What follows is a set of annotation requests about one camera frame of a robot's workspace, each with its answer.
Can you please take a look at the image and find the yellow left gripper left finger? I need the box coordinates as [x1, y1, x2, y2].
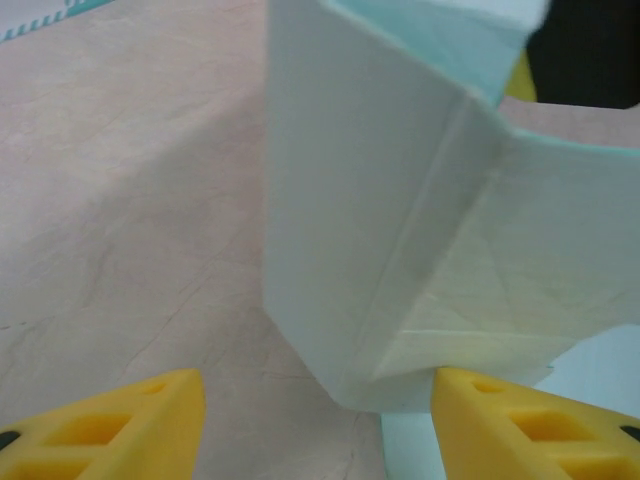
[0, 368, 207, 480]

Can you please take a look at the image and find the light teal paper box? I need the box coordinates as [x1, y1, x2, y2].
[262, 0, 640, 416]
[379, 323, 640, 480]

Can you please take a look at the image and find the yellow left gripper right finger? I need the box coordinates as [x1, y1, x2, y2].
[433, 367, 640, 480]

